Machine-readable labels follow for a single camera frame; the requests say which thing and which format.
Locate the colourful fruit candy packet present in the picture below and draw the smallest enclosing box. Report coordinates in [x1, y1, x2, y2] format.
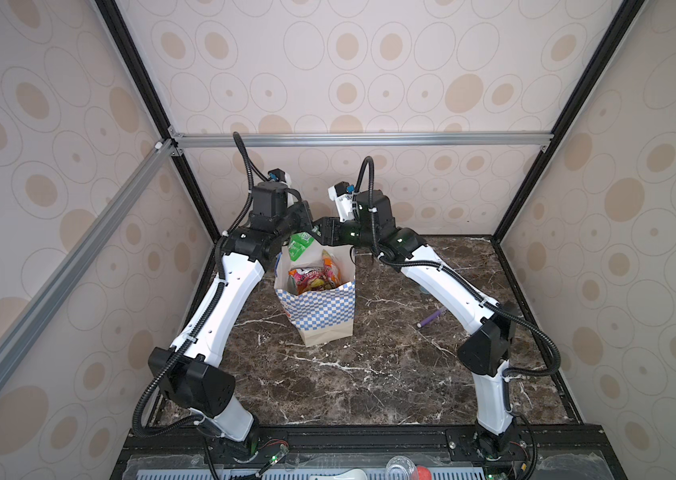
[287, 250, 342, 295]

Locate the blue checkered paper bag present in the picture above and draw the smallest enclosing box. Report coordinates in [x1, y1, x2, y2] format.
[274, 242, 356, 347]

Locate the green chips snack packet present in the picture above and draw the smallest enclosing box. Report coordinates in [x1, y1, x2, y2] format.
[288, 232, 315, 262]

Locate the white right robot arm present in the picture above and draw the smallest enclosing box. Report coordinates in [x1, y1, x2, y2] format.
[313, 157, 561, 460]

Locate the purple marker pen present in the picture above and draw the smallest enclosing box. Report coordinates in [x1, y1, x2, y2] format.
[416, 308, 447, 329]

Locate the clear plastic bottle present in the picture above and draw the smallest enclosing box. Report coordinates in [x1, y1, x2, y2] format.
[385, 455, 419, 480]

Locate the red cap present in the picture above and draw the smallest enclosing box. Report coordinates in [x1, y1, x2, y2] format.
[416, 465, 433, 480]

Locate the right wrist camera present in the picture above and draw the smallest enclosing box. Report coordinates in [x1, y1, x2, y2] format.
[328, 181, 355, 222]

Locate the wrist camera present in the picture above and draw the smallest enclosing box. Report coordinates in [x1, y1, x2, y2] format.
[268, 168, 292, 187]
[328, 181, 355, 222]

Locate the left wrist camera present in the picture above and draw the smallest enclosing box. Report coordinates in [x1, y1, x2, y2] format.
[268, 168, 292, 187]

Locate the horizontal aluminium rail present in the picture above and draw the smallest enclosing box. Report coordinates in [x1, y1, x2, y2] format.
[168, 130, 555, 151]

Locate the left slanted aluminium rail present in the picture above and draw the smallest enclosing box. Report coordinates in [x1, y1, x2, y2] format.
[0, 139, 177, 391]

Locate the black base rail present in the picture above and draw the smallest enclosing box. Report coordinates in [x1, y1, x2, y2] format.
[111, 425, 626, 479]

